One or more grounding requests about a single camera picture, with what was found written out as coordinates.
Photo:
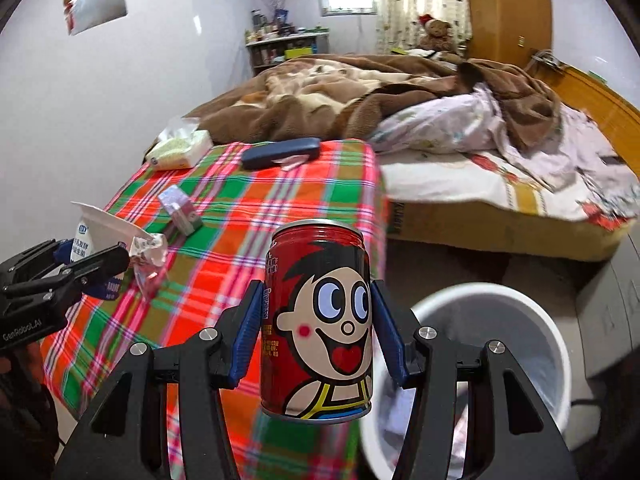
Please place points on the red cartoon drink can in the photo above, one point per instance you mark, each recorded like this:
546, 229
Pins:
320, 320

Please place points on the green white tissue pack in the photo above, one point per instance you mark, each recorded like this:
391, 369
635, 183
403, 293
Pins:
177, 152

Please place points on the wooden wardrobe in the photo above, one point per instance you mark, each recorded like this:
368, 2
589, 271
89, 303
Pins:
505, 5

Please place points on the white yogurt cup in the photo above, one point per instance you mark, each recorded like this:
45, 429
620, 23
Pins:
100, 230

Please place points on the white floral quilt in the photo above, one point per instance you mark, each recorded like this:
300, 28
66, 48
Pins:
435, 120

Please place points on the brown fleece blanket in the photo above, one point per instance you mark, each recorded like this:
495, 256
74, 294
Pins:
310, 90

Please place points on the brown teddy bear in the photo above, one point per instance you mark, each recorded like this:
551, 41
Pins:
440, 35

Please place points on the lilac garment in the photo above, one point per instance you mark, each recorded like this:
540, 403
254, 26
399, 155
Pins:
585, 160

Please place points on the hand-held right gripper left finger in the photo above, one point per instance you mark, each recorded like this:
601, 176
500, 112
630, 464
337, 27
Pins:
247, 335

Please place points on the floral bed sheet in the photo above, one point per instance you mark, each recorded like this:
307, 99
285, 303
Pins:
450, 180

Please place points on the dark glasses case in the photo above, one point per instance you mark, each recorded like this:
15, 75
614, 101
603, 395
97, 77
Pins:
280, 152

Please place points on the small printed drink carton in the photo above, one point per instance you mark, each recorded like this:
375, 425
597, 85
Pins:
180, 210

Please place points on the white trash bin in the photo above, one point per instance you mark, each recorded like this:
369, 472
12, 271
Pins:
500, 300

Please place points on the wooden bed headboard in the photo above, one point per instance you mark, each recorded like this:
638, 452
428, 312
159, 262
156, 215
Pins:
610, 105

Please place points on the pink white small cloth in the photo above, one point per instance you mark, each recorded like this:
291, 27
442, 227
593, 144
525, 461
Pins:
292, 161

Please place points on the plaid tablecloth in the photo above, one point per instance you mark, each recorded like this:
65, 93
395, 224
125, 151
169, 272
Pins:
250, 210

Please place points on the crumpled white red wrapper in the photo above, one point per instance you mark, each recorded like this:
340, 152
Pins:
147, 250

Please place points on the grey nightstand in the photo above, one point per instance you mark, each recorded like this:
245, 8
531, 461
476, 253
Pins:
610, 310

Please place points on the red hanging ornament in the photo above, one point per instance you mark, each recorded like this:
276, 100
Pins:
68, 10

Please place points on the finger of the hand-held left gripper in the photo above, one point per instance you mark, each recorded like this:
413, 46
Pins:
107, 260
65, 251

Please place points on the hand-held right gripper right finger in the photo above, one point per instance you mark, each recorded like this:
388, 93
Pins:
392, 340

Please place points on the patterned curtain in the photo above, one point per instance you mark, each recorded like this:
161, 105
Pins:
400, 5

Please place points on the cluttered storage shelf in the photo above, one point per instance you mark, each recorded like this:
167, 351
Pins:
270, 52

